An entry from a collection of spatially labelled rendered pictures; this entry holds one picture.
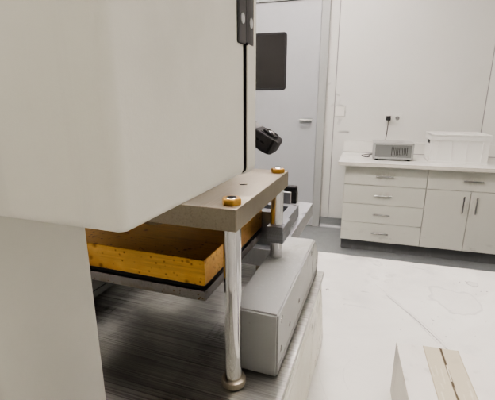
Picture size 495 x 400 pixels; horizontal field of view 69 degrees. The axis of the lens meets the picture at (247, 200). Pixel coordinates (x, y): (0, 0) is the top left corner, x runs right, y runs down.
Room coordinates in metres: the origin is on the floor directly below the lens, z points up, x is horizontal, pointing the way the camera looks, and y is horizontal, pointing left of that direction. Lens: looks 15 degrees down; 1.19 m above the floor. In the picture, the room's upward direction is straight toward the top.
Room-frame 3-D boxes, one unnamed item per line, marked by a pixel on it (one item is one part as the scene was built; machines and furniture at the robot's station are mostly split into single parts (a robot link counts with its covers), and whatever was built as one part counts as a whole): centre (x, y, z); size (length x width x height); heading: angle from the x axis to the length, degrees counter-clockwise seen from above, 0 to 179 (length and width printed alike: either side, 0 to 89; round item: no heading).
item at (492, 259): (2.94, -1.43, 0.05); 1.19 x 0.49 x 0.10; 73
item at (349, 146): (3.17, -1.50, 0.80); 1.29 x 0.04 x 0.10; 73
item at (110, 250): (0.41, 0.11, 1.07); 0.22 x 0.17 x 0.10; 71
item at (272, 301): (0.42, -0.05, 0.96); 0.25 x 0.05 x 0.07; 161
